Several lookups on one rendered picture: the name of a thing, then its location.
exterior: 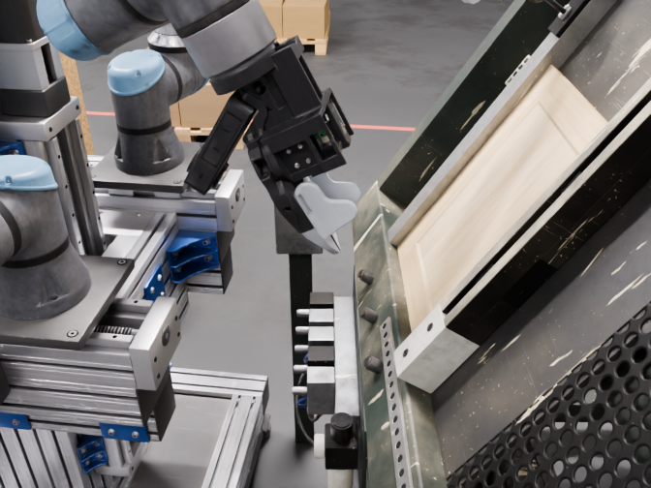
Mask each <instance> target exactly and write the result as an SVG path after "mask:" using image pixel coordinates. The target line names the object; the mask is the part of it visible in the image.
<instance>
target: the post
mask: <svg viewBox="0 0 651 488"><path fill-rule="evenodd" d="M289 271H290V298H291V325H292V351H293V377H294V386H297V384H298V381H299V378H300V376H301V374H295V373H294V366H295V365H305V363H304V361H303V359H304V357H305V355H306V354H307V353H295V345H308V334H296V333H295V328H296V327H297V326H308V327H309V317H298V316H297V315H296V310H297V309H309V301H310V292H313V286H312V254H289ZM309 310H310V309H309ZM301 386H306V387H307V374H305V376H304V378H303V380H302V383H301ZM298 411H299V415H300V419H301V422H302V424H303V426H304V428H305V430H306V431H307V433H308V434H309V436H310V437H311V439H312V440H314V422H313V421H311V420H310V418H309V417H308V414H307V411H306V408H300V407H298ZM294 429H295V443H310V442H309V441H308V440H307V439H306V437H305V436H304V434H303V432H302V431H301V429H300V426H299V424H298V422H297V418H296V415H295V409H294Z"/></svg>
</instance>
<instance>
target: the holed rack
mask: <svg viewBox="0 0 651 488"><path fill-rule="evenodd" d="M380 334H381V343H382V352H383V360H384V370H385V379H386V388H387V405H388V414H389V424H390V432H391V441H392V451H393V460H394V468H395V477H396V487H397V488H414V486H413V479H412V472H411V464H410V457H409V449H408V443H407V435H406V428H405V420H404V412H403V406H402V398H401V391H400V383H399V378H397V374H396V366H395V358H394V351H395V346H394V340H393V332H392V325H391V318H390V317H388V318H387V319H386V320H385V321H384V322H383V324H382V325H381V326H380Z"/></svg>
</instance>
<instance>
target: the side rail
mask: <svg viewBox="0 0 651 488"><path fill-rule="evenodd" d="M559 13H560V12H558V11H557V10H556V9H554V8H553V7H552V6H550V5H549V4H548V3H546V2H545V1H544V0H543V1H542V2H540V3H533V2H531V1H529V0H514V1H513V2H512V4H511V5H510V6H509V8H508V9H507V10H506V12H505V13H504V14H503V16H502V17H501V18H500V19H499V21H498V22H497V23H496V25H495V26H494V27H493V29H492V30H491V31H490V32H489V34H488V35H487V36H486V38H485V39H484V40H483V41H482V43H481V44H480V46H479V47H478V48H477V50H476V51H475V52H474V53H473V55H472V56H471V57H470V59H469V60H468V61H467V63H466V64H465V65H464V66H463V68H462V69H461V70H460V72H459V73H458V74H457V76H456V77H455V78H454V79H453V81H452V82H451V83H450V85H449V86H448V88H447V89H446V90H445V91H444V93H443V94H442V95H441V97H440V98H439V99H438V101H437V102H436V103H435V104H434V106H433V107H432V108H431V109H430V110H429V111H428V113H427V114H426V115H425V116H424V118H423V119H422V120H421V122H420V123H419V124H418V126H417V127H416V128H415V130H414V131H413V132H412V134H411V135H410V136H409V137H408V139H407V140H406V141H405V143H404V144H403V145H402V147H401V148H400V149H399V150H398V152H397V153H396V154H395V156H394V157H393V158H392V160H391V161H390V162H389V163H388V165H387V166H386V168H385V169H384V170H383V172H382V173H381V174H380V175H379V177H378V186H379V190H381V191H383V192H384V193H386V194H388V195H390V196H391V197H393V198H395V199H397V200H399V201H400V202H402V203H404V204H406V205H407V206H409V204H410V203H411V202H412V201H413V200H414V198H415V197H416V196H417V195H418V194H419V192H420V191H421V190H422V188H423V187H424V186H425V185H426V184H427V182H428V181H429V180H430V179H431V177H432V176H433V175H434V174H435V173H436V171H437V170H438V169H439V168H440V166H441V165H442V164H443V163H444V162H445V160H446V159H447V158H448V157H449V155H450V154H451V153H452V152H453V150H454V149H455V148H456V147H457V145H458V144H459V143H460V142H461V141H462V139H463V138H465V137H466V136H467V134H468V133H469V132H470V131H471V129H472V128H473V124H474V122H475V121H476V120H477V119H478V117H479V116H480V115H481V114H482V112H483V111H484V110H485V109H486V107H487V106H488V105H489V104H490V103H491V101H492V100H493V99H497V97H498V96H499V95H500V94H501V93H502V91H503V90H504V89H505V88H506V86H507V85H506V83H505V82H506V81H507V80H508V79H509V77H510V76H511V75H512V73H513V72H514V71H515V70H516V69H517V67H518V66H519V65H520V64H521V62H522V61H523V60H524V59H525V58H526V56H527V55H528V54H529V55H530V56H532V55H533V53H534V52H535V51H536V50H537V48H538V47H539V46H540V45H541V44H542V42H543V41H544V40H545V38H546V37H547V36H548V35H549V34H550V32H551V31H550V30H548V27H549V26H550V24H551V23H552V22H553V21H554V19H555V18H556V17H557V16H558V14H559Z"/></svg>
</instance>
